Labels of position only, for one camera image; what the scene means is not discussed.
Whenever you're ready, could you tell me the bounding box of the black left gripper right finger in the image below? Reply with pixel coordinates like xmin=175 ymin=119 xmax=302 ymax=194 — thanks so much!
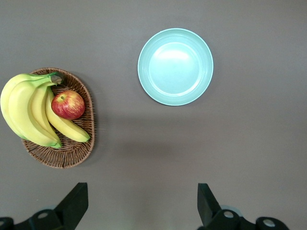
xmin=197 ymin=183 xmax=288 ymax=230

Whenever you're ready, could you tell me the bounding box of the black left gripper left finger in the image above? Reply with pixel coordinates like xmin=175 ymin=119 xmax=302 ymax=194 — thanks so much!
xmin=0 ymin=182 xmax=89 ymax=230

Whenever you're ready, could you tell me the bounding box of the light green round plate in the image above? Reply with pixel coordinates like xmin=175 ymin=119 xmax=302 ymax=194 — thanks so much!
xmin=137 ymin=28 xmax=214 ymax=107

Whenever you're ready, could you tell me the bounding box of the brown wicker basket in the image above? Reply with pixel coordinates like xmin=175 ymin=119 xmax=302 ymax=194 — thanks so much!
xmin=21 ymin=67 xmax=96 ymax=169

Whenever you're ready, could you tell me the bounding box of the large table cover sheet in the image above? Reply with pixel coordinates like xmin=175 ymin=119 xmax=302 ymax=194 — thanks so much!
xmin=0 ymin=0 xmax=307 ymax=230

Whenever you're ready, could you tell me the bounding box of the red apple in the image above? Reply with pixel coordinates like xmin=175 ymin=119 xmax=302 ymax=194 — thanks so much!
xmin=51 ymin=90 xmax=86 ymax=120

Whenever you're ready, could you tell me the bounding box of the yellow banana bunch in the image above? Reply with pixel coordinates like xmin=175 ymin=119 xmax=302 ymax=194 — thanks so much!
xmin=0 ymin=71 xmax=91 ymax=148

